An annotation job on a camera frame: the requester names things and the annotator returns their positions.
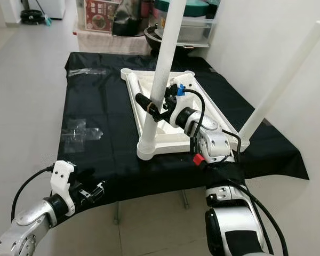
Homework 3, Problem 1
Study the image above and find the white appliance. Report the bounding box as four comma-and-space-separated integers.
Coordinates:
29, 0, 66, 19

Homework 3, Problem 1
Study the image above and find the clear plastic storage box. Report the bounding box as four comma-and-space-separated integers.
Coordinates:
152, 13, 215, 43

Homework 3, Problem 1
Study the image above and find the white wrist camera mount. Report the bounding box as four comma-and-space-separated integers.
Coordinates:
51, 160, 76, 217
173, 74, 198, 126

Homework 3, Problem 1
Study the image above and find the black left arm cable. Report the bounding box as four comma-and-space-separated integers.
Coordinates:
12, 165, 55, 222

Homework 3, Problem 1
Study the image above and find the clear tape strip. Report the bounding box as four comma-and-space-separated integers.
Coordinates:
68, 68, 106, 77

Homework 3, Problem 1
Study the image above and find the orange lidded red print box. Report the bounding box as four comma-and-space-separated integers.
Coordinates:
84, 0, 121, 33

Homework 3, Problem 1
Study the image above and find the green lidded pot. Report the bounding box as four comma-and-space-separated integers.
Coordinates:
152, 0, 211, 18

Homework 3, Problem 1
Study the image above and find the dark plastic bag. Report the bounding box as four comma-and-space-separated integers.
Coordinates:
112, 0, 142, 37

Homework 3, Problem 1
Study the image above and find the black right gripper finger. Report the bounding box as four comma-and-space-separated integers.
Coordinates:
135, 93, 165, 121

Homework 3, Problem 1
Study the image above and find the black wok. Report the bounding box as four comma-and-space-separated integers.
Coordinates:
144, 27, 182, 54

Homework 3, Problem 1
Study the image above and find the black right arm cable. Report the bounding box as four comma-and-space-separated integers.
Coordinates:
224, 128, 286, 251
184, 88, 206, 150

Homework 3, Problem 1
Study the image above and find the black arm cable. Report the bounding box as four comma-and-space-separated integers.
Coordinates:
12, 165, 55, 222
224, 128, 286, 251
184, 88, 206, 150

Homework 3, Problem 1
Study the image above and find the clear tape cross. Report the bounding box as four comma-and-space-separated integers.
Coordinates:
61, 118, 103, 154

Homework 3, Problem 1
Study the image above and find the white plastic children table top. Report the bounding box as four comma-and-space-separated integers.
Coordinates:
120, 68, 250, 161

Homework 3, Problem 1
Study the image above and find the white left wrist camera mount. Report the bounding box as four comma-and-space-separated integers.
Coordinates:
51, 160, 76, 217

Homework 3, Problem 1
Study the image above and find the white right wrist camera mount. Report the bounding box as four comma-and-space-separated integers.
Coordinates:
173, 74, 198, 126

